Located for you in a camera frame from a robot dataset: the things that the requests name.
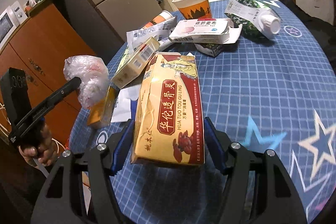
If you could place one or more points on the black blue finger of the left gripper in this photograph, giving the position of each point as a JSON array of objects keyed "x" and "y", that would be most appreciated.
[{"x": 48, "y": 104}]

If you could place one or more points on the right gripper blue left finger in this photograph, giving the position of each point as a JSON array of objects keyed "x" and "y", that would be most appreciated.
[{"x": 104, "y": 161}]

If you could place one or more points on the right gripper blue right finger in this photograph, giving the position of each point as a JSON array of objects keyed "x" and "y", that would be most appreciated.
[{"x": 232, "y": 160}]

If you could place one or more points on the small orange box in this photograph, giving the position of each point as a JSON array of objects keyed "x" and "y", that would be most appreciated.
[{"x": 100, "y": 114}]

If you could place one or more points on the yellow red medicine box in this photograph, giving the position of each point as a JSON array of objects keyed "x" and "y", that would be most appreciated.
[{"x": 169, "y": 119}]

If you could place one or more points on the clear plastic bag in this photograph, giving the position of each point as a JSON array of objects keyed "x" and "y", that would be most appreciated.
[{"x": 94, "y": 77}]

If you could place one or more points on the cream cigarette box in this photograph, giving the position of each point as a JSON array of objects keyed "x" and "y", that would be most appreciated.
[{"x": 136, "y": 63}]

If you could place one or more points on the white red medicine box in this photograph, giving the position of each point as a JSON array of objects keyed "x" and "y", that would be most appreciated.
[{"x": 206, "y": 31}]

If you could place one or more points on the white blue mask packet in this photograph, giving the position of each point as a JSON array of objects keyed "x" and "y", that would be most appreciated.
[{"x": 160, "y": 32}]

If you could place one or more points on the green white milk carton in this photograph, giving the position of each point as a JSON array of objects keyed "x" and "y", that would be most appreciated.
[{"x": 257, "y": 19}]

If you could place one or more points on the person's left hand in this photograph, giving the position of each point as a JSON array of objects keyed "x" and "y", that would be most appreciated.
[{"x": 45, "y": 152}]

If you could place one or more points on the white paper sheet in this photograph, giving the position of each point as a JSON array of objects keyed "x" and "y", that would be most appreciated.
[{"x": 126, "y": 104}]

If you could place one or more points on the orange wooden cabinet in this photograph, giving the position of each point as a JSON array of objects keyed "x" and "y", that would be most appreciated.
[{"x": 40, "y": 46}]

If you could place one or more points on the white microwave oven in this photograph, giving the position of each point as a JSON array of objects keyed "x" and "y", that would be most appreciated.
[{"x": 11, "y": 19}]

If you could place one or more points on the blue star grid tablecloth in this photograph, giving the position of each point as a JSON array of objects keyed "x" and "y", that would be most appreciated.
[{"x": 277, "y": 94}]

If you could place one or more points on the small dark crushed carton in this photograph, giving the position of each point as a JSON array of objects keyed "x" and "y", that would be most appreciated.
[{"x": 209, "y": 49}]

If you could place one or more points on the orange white tube packet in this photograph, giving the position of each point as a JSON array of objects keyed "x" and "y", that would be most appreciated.
[{"x": 163, "y": 16}]

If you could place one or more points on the orange paper cup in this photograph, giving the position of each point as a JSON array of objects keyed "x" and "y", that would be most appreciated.
[{"x": 193, "y": 9}]

